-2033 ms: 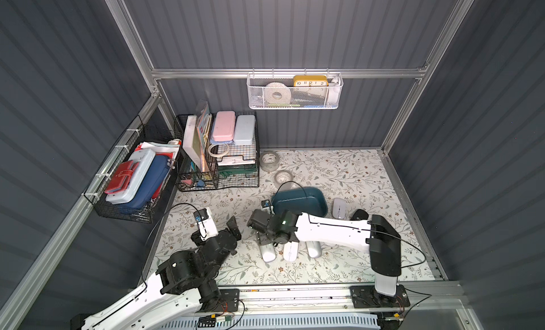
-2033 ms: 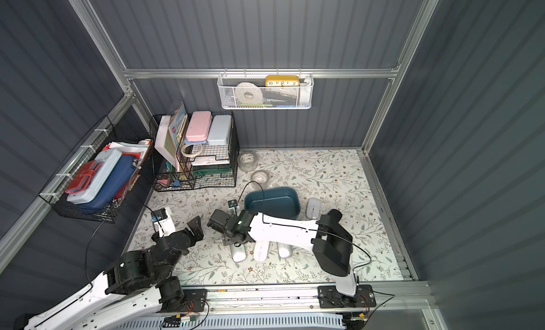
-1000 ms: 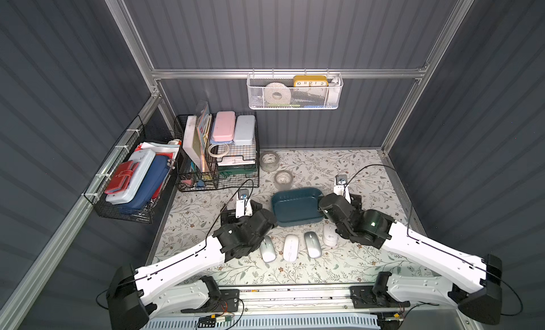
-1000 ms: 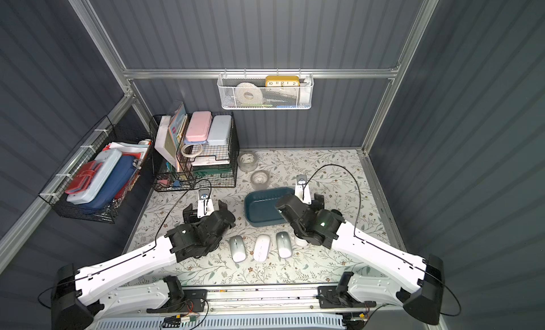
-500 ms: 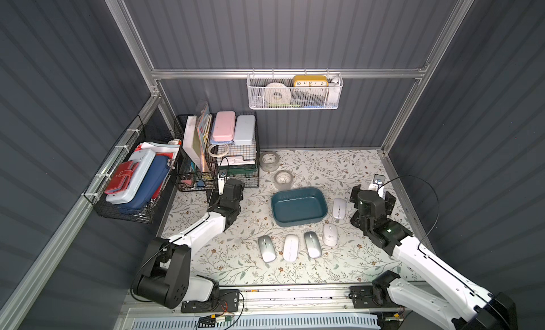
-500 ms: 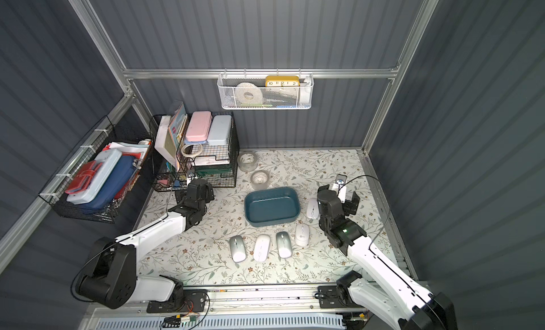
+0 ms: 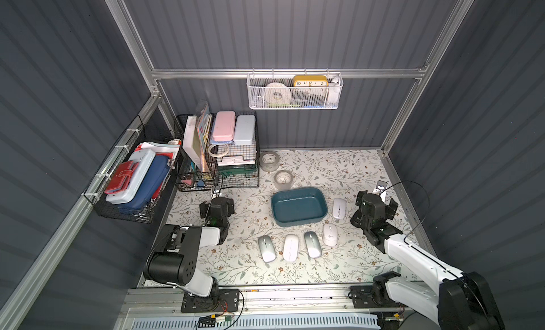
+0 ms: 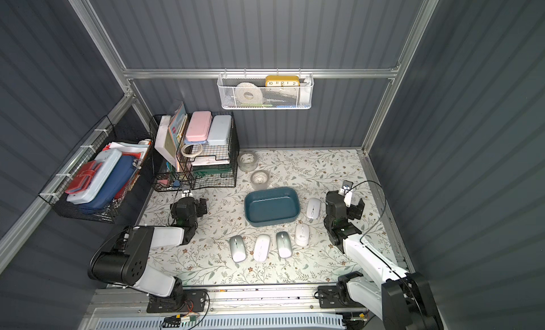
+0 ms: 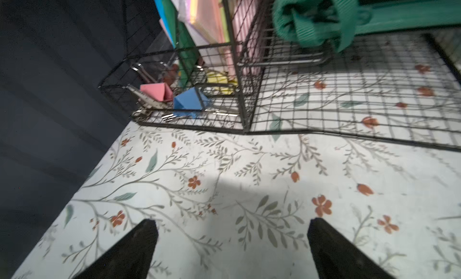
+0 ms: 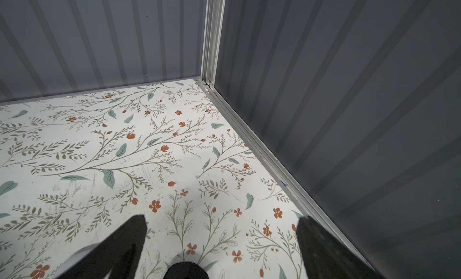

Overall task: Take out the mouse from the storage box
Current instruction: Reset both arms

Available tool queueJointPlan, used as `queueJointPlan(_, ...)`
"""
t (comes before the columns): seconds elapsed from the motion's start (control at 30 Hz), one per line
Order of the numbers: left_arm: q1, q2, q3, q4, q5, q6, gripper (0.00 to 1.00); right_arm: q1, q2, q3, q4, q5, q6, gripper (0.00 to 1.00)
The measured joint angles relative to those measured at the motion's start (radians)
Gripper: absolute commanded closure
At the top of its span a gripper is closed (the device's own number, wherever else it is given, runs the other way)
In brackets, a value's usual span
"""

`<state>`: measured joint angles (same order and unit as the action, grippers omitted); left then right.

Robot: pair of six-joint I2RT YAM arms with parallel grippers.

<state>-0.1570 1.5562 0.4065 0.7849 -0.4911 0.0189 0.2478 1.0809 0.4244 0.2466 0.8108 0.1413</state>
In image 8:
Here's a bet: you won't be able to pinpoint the white round computer mouse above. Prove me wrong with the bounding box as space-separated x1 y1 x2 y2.
295 224 310 247

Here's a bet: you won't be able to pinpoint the white tape roll in basket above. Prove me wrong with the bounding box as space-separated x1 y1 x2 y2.
234 82 263 105

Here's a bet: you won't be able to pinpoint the clear tape roll front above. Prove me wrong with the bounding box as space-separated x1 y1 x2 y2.
250 170 271 191

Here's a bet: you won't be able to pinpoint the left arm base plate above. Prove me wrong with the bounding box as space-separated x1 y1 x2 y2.
146 289 208 314

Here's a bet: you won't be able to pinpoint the pink pencil case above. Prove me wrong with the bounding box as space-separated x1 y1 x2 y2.
185 111 212 143

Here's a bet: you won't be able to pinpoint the white mouse with grey logo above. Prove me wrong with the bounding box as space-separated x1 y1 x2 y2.
306 198 321 220

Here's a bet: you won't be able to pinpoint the dark blue pouch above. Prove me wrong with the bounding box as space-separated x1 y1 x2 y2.
78 155 136 214

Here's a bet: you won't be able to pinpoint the clear tape roll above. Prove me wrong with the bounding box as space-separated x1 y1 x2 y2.
237 152 258 172
250 170 271 191

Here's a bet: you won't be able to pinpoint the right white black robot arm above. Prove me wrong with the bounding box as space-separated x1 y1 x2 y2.
324 191 444 329

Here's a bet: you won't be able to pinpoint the light blue pencil case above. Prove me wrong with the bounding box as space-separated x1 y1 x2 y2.
207 115 232 146

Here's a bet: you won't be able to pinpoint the red wallet pouch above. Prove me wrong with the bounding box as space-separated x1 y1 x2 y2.
65 160 102 195

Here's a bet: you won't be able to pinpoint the silver grey computer mouse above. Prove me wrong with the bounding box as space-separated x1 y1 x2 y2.
276 231 292 259

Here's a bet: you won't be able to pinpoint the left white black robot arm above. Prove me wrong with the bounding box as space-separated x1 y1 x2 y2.
88 196 208 314

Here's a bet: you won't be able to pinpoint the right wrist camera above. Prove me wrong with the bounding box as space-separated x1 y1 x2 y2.
339 180 354 207

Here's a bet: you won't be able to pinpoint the teal plastic storage box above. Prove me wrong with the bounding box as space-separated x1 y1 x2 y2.
244 187 301 227

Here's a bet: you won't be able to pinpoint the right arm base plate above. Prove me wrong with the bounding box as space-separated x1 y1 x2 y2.
315 285 364 309

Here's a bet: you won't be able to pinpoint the white flat case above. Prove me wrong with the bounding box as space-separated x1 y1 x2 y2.
67 149 122 204

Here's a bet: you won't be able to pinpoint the clear tape roll rear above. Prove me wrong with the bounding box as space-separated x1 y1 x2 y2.
237 152 258 172

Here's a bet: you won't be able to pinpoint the white wire wall basket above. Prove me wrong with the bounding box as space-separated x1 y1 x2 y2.
217 73 315 110

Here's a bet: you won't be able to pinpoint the black wire side basket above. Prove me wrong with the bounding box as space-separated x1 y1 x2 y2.
39 117 153 224

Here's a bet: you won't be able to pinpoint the upright books and folders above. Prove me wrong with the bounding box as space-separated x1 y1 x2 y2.
155 100 190 172

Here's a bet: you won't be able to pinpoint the black wire desk organizer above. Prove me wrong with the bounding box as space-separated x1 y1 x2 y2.
153 112 240 192

